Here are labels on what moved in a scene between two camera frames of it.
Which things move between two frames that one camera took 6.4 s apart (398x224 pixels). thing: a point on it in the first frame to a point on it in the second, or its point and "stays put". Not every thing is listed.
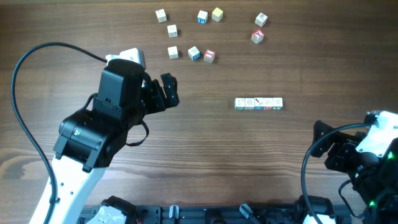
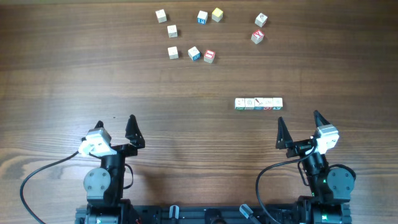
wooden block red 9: [261, 19] stays put
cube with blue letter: [202, 17] stays put
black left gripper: [158, 103] to [135, 140]
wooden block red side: [173, 52] stays put
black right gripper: [342, 142] to [284, 140]
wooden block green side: [239, 103] stays put
